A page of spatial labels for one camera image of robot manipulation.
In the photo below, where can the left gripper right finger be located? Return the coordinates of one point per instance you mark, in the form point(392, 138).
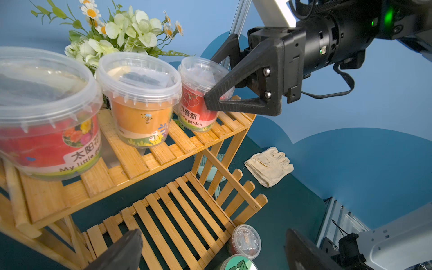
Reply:
point(302, 254)

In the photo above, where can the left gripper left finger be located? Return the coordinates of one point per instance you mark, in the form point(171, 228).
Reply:
point(125, 254)

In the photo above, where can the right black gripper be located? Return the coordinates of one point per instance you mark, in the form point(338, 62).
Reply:
point(270, 63)

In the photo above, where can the clear seed cup orange base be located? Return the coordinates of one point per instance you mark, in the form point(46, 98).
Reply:
point(142, 91)

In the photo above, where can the clear seed cup red base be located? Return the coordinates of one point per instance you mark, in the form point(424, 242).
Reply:
point(49, 108)

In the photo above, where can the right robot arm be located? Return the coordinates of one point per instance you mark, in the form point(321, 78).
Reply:
point(337, 34)

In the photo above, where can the wooden slatted shelf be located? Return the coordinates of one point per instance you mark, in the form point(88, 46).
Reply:
point(68, 225)

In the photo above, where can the jar with green tree lid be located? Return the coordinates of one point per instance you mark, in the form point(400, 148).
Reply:
point(236, 262)

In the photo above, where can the beige work glove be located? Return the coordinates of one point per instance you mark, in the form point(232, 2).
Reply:
point(269, 167)

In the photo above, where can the potted white flower bouquet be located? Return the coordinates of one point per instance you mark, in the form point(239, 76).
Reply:
point(127, 30)

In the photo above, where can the aluminium mounting rail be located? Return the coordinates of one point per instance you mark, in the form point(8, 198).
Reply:
point(338, 222)

